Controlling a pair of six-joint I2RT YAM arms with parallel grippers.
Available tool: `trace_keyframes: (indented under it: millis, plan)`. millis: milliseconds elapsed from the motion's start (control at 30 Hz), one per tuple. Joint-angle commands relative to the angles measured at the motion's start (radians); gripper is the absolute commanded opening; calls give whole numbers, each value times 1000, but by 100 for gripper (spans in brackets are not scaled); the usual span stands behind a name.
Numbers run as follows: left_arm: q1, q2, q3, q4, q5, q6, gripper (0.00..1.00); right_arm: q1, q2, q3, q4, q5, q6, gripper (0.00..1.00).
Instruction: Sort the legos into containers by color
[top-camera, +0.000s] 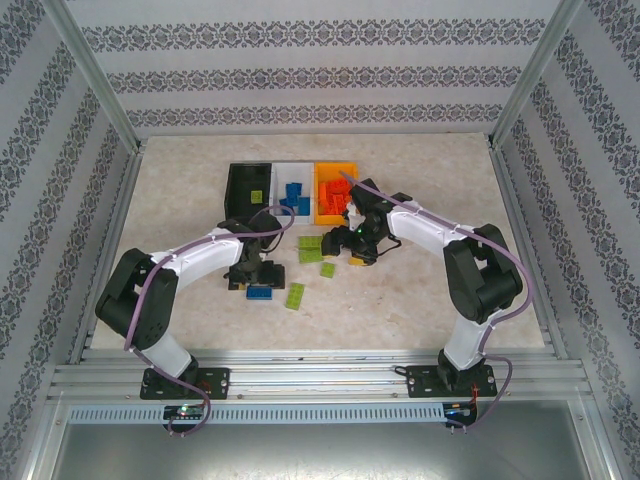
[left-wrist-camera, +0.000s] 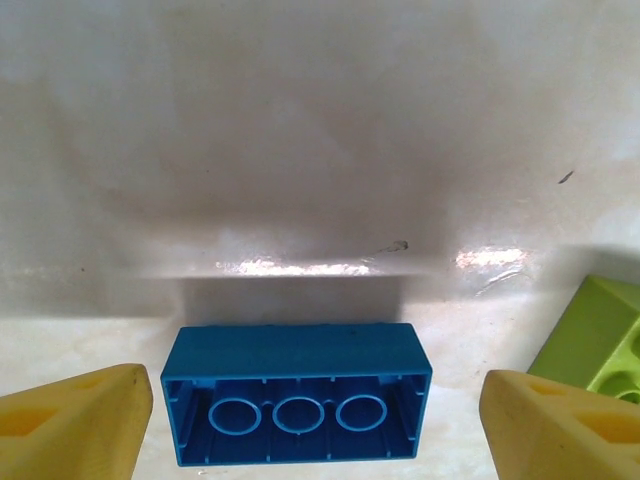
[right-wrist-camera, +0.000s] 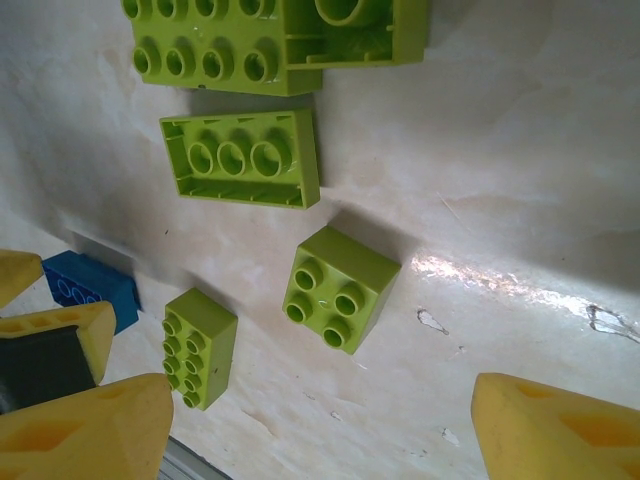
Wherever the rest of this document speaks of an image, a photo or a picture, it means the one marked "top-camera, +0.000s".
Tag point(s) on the blue lego brick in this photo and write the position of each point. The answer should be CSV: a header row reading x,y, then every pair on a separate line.
x,y
286,205
260,295
293,189
304,206

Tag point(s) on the orange lego brick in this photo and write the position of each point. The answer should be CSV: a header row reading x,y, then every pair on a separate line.
x,y
328,201
335,187
344,202
322,191

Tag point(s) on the green two-by-two lego brick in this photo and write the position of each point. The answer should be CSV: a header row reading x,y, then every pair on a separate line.
x,y
257,197
328,270

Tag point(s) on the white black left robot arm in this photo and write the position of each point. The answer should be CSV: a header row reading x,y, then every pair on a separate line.
x,y
200,255

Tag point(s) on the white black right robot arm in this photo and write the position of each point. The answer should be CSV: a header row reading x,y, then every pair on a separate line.
x,y
425,230

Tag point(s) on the green two-by-four lego brick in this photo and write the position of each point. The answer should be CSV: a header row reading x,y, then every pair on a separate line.
x,y
310,242
295,296
311,256

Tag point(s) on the yellow plastic bin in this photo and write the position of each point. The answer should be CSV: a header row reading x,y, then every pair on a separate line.
x,y
330,170

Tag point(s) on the white plastic bin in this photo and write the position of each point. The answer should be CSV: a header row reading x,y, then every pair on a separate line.
x,y
285,172

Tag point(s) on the black plastic bin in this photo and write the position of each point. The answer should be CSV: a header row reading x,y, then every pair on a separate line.
x,y
240,180

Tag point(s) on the small circuit board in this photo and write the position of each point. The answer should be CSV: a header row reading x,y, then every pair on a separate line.
x,y
460,411
185,412

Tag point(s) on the grey metal sheet panel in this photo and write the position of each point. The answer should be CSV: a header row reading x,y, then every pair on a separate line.
x,y
320,455

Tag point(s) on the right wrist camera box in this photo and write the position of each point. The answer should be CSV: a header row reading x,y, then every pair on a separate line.
x,y
361,232

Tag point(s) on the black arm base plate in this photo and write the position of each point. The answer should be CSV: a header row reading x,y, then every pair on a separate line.
x,y
422,380
215,382

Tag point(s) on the wide aluminium base rail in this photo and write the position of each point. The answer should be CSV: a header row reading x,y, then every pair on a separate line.
x,y
320,380

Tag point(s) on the aluminium side rail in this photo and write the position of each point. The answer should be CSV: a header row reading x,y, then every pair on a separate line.
x,y
512,200
110,250

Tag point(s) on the aluminium frame post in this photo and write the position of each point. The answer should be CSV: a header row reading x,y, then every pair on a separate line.
x,y
92,70
536,70

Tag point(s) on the aluminium frame beam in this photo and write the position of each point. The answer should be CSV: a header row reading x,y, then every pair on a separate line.
x,y
37,440
606,440

